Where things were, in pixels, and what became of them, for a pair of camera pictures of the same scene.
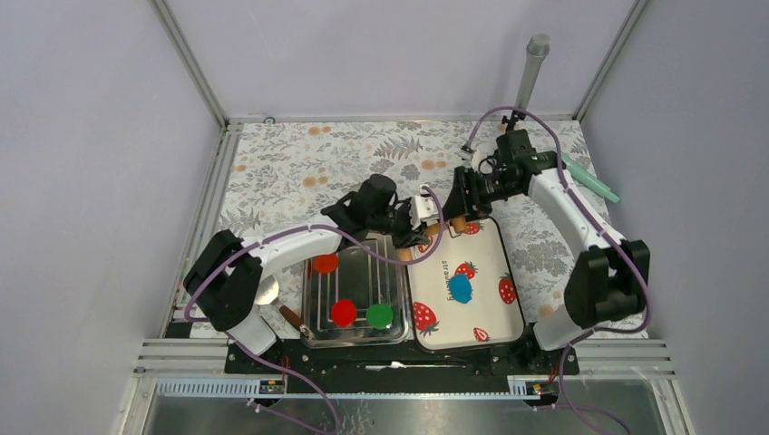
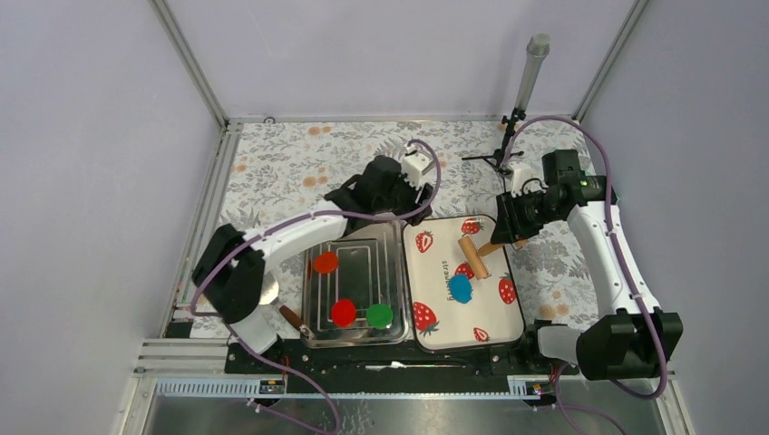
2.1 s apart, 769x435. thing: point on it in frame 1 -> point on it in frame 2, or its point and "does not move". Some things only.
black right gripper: [462, 204] -> [509, 227]
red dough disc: [344, 313] does not move
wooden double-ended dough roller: [457, 226] -> [474, 254]
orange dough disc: [326, 263] does not move
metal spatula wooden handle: [268, 294] does not move
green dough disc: [379, 315] does not move
